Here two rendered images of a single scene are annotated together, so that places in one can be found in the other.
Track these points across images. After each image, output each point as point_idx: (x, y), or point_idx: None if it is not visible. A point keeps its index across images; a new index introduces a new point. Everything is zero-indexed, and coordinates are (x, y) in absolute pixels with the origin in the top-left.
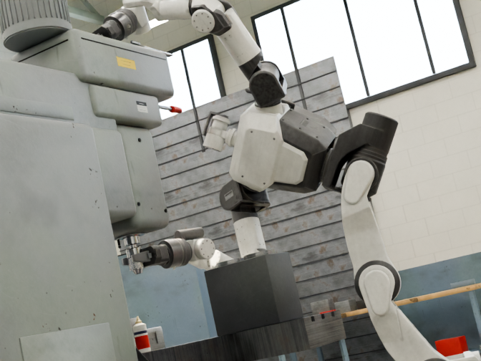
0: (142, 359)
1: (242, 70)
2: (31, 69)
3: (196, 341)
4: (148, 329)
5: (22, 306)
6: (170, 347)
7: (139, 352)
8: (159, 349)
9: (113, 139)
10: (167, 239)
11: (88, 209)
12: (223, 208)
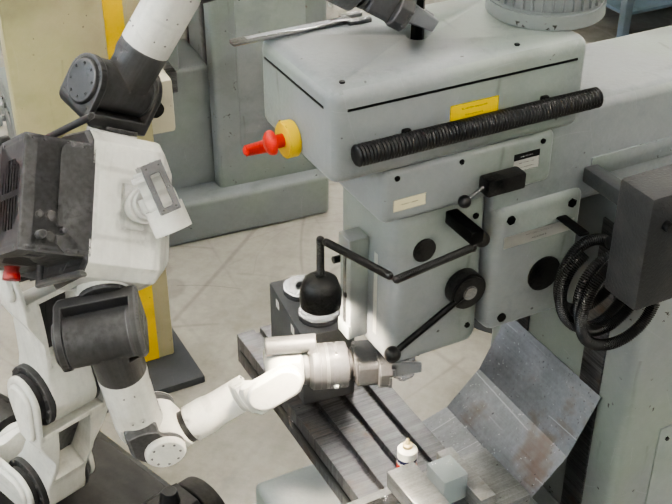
0: (464, 393)
1: (161, 69)
2: None
3: (359, 424)
4: (366, 495)
5: None
6: (411, 409)
7: (470, 380)
8: (419, 419)
9: None
10: (336, 344)
11: None
12: (146, 355)
